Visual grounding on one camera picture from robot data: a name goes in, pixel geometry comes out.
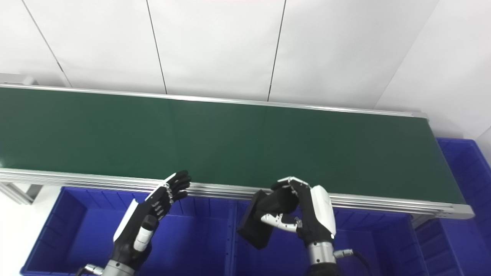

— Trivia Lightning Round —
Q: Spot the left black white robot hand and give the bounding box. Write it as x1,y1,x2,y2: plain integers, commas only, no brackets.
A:
111,170,192,271

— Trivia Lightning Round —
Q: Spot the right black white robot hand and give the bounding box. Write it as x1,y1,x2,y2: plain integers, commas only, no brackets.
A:
260,176,338,248

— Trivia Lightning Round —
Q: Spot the black cylinder block part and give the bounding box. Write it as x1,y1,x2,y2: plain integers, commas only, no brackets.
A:
237,189,300,250

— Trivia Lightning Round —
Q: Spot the blue plastic bin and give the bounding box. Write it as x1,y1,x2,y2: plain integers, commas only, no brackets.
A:
414,138,491,276
20,186,237,276
230,199,430,276

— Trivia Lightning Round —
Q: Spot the aluminium conveyor leg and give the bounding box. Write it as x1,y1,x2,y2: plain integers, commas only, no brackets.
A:
0,182,43,205

